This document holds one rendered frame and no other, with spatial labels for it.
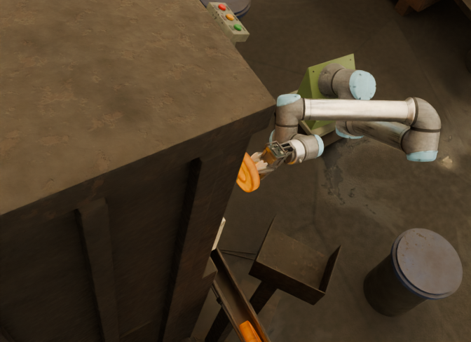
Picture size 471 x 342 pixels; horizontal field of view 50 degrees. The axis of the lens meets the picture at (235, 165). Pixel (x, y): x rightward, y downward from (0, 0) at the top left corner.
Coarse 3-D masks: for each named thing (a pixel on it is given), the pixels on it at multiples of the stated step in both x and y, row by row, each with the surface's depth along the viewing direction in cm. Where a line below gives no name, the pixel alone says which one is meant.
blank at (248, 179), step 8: (248, 160) 174; (240, 168) 184; (248, 168) 173; (256, 168) 174; (240, 176) 183; (248, 176) 175; (256, 176) 175; (240, 184) 184; (248, 184) 178; (256, 184) 177
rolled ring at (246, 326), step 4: (240, 324) 164; (244, 324) 162; (248, 324) 161; (240, 328) 161; (244, 328) 160; (248, 328) 159; (252, 328) 166; (244, 332) 159; (248, 332) 158; (252, 332) 157; (256, 332) 172; (244, 336) 157; (248, 336) 157; (252, 336) 156; (256, 336) 158; (248, 340) 156; (252, 340) 156; (256, 340) 156; (260, 340) 170
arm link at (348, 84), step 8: (344, 72) 261; (352, 72) 257; (360, 72) 254; (336, 80) 263; (344, 80) 258; (352, 80) 253; (360, 80) 252; (368, 80) 255; (336, 88) 264; (344, 88) 258; (352, 88) 253; (360, 88) 253; (368, 88) 256; (344, 96) 259; (352, 96) 256; (360, 96) 254; (368, 96) 256
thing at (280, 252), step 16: (272, 224) 184; (272, 240) 193; (288, 240) 195; (256, 256) 185; (272, 256) 190; (288, 256) 191; (304, 256) 193; (320, 256) 195; (336, 256) 182; (256, 272) 182; (272, 272) 177; (288, 272) 188; (304, 272) 190; (320, 272) 192; (256, 288) 245; (272, 288) 207; (288, 288) 182; (304, 288) 177; (320, 288) 185; (256, 304) 228; (272, 304) 242
